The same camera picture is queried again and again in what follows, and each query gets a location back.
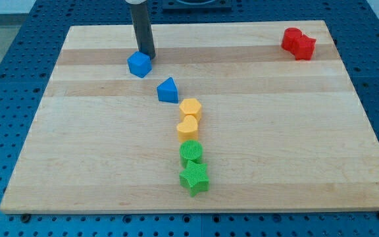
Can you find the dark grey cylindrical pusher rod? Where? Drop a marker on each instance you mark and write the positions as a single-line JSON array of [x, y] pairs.
[[142, 27]]

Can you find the blue cube block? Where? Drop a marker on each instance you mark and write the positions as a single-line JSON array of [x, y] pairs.
[[139, 64]]

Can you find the blue triangle block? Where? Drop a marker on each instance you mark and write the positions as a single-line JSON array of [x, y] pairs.
[[167, 91]]

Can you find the yellow hexagon block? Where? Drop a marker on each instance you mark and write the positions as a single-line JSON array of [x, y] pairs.
[[190, 106]]

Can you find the yellow heart block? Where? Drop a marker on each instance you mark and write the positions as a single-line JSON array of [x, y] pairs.
[[187, 129]]

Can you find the green cylinder block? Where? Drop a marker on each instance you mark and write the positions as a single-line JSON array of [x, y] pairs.
[[190, 150]]

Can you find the light wooden board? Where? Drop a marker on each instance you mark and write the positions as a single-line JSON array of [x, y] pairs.
[[278, 134]]

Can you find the red cylinder block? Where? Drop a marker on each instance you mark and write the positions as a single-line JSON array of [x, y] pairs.
[[290, 35]]

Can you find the green star block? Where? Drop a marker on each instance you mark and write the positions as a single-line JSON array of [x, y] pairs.
[[194, 178]]

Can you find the red star-shaped block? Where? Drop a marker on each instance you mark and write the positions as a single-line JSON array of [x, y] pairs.
[[303, 48]]

